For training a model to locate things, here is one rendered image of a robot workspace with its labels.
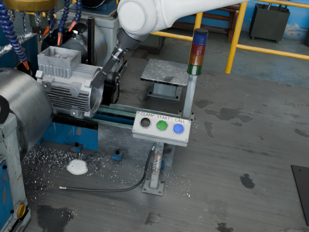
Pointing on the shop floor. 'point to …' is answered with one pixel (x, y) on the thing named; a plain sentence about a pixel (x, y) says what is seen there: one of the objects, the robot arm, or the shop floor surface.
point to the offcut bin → (269, 22)
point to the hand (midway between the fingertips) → (100, 78)
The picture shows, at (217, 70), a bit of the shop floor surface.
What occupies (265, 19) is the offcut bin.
